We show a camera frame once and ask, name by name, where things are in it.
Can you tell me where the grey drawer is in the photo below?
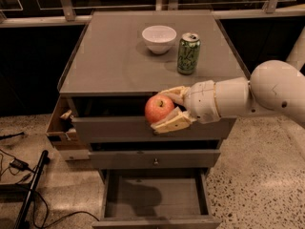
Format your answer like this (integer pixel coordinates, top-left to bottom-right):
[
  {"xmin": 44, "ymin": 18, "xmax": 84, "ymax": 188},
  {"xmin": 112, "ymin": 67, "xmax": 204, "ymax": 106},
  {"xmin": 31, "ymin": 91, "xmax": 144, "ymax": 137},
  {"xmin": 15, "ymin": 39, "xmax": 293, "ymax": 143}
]
[
  {"xmin": 89, "ymin": 150, "xmax": 220, "ymax": 170},
  {"xmin": 72, "ymin": 116, "xmax": 235, "ymax": 143},
  {"xmin": 92, "ymin": 168, "xmax": 221, "ymax": 229}
]

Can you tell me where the red apple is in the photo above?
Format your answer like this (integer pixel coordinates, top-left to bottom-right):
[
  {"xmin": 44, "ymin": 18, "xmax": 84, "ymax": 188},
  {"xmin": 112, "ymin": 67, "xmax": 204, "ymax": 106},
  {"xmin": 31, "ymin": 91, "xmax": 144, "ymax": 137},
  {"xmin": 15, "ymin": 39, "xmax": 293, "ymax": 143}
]
[{"xmin": 145, "ymin": 94, "xmax": 174, "ymax": 124}]

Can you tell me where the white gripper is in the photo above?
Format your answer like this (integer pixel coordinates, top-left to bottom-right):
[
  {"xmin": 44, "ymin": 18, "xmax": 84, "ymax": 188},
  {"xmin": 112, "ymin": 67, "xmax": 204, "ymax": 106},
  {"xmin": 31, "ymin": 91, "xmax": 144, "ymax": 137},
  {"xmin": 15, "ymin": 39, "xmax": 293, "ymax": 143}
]
[{"xmin": 151, "ymin": 80, "xmax": 220, "ymax": 134}]

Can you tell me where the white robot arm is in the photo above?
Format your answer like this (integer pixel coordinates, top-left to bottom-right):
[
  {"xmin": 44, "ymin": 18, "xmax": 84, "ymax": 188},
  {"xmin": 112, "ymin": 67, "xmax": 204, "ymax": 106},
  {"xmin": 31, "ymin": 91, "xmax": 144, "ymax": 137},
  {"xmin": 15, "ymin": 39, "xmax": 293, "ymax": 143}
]
[{"xmin": 151, "ymin": 60, "xmax": 305, "ymax": 134}]

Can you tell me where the green soda can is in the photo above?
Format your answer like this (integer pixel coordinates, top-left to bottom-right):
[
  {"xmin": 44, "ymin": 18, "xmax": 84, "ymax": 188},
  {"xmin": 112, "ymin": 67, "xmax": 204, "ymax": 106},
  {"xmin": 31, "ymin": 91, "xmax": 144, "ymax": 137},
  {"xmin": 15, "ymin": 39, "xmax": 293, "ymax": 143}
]
[{"xmin": 177, "ymin": 32, "xmax": 201, "ymax": 75}]

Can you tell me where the middle grey drawer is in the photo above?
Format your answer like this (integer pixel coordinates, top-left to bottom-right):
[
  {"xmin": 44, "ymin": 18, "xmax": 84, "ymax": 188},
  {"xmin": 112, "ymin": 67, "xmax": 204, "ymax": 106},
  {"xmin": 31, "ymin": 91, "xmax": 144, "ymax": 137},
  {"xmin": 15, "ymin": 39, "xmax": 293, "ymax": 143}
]
[{"xmin": 89, "ymin": 150, "xmax": 220, "ymax": 170}]

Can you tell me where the bottom grey drawer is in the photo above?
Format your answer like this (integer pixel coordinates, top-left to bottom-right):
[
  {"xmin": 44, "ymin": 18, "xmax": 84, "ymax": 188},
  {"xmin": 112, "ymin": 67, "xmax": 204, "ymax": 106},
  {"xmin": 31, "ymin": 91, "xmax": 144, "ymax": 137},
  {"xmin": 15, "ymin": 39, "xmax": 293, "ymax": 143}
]
[{"xmin": 92, "ymin": 168, "xmax": 221, "ymax": 229}]

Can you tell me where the top grey drawer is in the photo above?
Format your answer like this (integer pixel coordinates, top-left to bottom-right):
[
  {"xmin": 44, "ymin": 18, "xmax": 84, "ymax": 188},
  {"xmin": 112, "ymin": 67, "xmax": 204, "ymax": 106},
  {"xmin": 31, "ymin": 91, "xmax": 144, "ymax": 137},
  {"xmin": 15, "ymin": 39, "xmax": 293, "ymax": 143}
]
[{"xmin": 72, "ymin": 116, "xmax": 235, "ymax": 143}]

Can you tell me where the white ceramic bowl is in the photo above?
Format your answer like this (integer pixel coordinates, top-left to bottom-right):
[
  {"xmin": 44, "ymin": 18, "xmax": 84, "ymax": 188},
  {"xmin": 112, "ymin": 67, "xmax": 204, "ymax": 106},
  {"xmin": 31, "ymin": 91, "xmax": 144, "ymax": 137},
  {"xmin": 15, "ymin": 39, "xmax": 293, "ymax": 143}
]
[{"xmin": 142, "ymin": 25, "xmax": 177, "ymax": 54}]

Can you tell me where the grey drawer cabinet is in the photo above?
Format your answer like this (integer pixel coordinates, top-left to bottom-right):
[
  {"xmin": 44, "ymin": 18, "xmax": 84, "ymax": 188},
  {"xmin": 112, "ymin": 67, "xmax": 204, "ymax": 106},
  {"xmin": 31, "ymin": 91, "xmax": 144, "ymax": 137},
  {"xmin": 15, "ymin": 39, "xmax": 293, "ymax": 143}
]
[{"xmin": 57, "ymin": 9, "xmax": 255, "ymax": 229}]

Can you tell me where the black stand pole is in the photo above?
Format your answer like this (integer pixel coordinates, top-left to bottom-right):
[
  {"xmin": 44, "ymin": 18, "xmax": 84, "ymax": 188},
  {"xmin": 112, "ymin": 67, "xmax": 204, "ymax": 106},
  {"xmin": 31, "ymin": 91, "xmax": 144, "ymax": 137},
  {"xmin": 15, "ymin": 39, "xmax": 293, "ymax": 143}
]
[{"xmin": 13, "ymin": 150, "xmax": 50, "ymax": 229}]

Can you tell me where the black power adapter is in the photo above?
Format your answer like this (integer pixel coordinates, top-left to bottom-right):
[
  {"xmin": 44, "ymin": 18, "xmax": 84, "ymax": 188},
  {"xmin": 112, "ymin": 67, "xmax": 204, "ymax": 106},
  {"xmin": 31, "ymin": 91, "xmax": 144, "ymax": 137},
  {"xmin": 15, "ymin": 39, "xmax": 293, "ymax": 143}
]
[{"xmin": 10, "ymin": 159, "xmax": 29, "ymax": 171}]

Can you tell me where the metal window railing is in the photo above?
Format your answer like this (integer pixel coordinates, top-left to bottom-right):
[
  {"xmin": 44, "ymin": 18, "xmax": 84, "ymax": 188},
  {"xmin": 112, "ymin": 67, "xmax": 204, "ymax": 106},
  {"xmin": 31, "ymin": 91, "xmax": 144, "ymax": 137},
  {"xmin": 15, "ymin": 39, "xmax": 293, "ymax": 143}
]
[{"xmin": 0, "ymin": 0, "xmax": 304, "ymax": 27}]

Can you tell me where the black floor cable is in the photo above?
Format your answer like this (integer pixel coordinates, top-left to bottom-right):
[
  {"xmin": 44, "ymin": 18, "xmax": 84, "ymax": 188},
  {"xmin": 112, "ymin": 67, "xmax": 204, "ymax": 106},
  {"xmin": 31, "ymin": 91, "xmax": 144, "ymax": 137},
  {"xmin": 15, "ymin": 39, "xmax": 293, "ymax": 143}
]
[{"xmin": 30, "ymin": 188, "xmax": 101, "ymax": 229}]

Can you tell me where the cardboard box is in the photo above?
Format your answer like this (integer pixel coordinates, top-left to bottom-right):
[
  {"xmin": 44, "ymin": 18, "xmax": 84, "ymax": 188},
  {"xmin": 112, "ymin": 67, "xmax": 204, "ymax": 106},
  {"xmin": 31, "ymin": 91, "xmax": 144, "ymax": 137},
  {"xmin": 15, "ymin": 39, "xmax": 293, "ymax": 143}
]
[{"xmin": 46, "ymin": 97, "xmax": 89, "ymax": 161}]

